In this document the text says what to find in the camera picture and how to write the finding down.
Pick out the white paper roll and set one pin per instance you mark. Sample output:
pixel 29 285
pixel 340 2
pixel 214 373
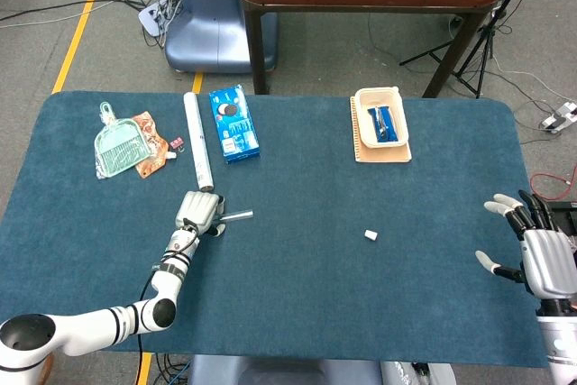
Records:
pixel 198 146

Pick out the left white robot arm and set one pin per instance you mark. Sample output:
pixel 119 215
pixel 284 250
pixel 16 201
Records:
pixel 176 259

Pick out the green plastic mini dustpan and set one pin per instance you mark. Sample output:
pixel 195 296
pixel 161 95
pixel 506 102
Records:
pixel 119 146

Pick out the clear glass tube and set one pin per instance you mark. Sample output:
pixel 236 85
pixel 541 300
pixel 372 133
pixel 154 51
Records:
pixel 239 215

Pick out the blue snack packet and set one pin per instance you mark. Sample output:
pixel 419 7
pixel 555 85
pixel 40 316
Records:
pixel 383 125

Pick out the small white cap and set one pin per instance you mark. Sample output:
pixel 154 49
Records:
pixel 371 235

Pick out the orange spouted snack pouch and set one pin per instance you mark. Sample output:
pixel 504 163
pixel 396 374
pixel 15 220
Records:
pixel 156 141

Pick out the white power strip with plugs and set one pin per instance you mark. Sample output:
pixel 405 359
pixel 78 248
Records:
pixel 149 20

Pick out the cream plastic container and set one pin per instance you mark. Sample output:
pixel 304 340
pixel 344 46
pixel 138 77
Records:
pixel 363 132

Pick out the white floor power strip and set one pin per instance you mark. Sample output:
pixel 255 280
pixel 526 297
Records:
pixel 556 119

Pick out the blue cookie box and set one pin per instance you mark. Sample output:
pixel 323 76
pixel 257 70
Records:
pixel 234 128

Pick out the red binder clip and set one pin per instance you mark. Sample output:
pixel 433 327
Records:
pixel 176 143

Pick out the beige spiral notebook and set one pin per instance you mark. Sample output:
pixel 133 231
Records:
pixel 383 155

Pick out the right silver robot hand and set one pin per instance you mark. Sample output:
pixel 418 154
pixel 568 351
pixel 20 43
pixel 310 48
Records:
pixel 547 263

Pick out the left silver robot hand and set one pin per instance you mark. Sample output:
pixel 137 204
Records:
pixel 198 211

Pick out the black tripod stand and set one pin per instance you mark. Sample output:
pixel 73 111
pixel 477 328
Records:
pixel 484 42

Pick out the blue felt table cloth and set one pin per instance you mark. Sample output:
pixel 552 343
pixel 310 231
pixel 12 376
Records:
pixel 315 304

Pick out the grey robot torso base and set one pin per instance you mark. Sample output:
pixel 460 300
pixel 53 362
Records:
pixel 270 373

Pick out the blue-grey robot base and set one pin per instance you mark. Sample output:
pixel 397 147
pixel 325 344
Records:
pixel 212 20

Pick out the black floor plate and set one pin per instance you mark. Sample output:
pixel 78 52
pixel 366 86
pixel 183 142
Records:
pixel 569 213

